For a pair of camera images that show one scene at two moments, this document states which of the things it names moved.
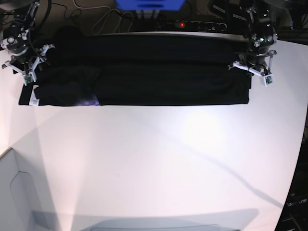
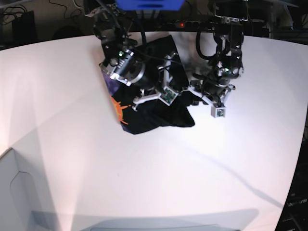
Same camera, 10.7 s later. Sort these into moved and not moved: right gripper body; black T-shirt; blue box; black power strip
Moved: right gripper body; black T-shirt
Not moved: black power strip; blue box
